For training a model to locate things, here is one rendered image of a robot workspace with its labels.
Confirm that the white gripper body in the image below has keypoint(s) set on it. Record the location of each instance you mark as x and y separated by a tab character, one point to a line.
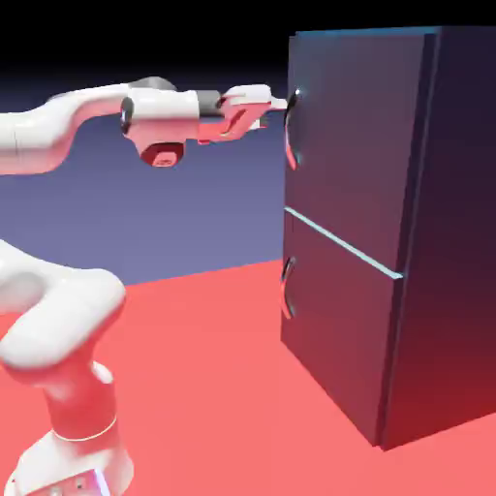
242	110

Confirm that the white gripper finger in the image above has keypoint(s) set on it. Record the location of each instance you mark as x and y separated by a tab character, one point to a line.
279	103
260	122

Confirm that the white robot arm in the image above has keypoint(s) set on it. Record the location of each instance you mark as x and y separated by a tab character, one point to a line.
50	310

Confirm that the dark tall cabinet door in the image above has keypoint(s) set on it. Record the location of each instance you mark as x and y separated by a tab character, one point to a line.
348	147

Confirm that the dark painted cabinet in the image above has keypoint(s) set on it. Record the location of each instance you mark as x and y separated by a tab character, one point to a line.
387	232

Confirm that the dark short cabinet door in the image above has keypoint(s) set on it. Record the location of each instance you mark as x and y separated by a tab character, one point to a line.
341	329

